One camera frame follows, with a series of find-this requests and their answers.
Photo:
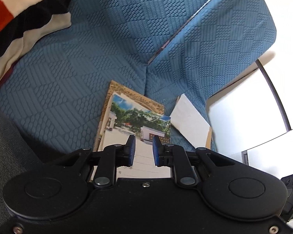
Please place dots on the gold cover book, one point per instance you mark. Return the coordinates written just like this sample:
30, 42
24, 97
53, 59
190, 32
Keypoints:
141, 101

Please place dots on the curved grey metal rail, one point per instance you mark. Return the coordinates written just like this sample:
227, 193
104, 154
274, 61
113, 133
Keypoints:
287, 126

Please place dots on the blue quilted sofa cover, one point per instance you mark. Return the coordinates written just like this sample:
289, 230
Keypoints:
75, 53

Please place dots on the white paper sheet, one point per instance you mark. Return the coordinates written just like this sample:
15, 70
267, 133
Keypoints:
188, 119

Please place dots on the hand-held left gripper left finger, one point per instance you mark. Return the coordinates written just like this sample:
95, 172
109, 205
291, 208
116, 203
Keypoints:
131, 151

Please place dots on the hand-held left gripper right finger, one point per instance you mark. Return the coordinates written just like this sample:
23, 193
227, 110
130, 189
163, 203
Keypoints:
157, 151

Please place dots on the grey fabric cushion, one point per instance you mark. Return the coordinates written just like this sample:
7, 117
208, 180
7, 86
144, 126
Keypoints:
7, 151

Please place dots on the red black cream striped blanket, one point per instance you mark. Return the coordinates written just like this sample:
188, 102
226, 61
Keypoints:
14, 29

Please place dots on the blue textured floor chair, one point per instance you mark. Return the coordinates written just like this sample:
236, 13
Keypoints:
210, 41

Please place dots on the photo cover notebook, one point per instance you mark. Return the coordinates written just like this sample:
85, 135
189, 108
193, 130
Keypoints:
127, 119

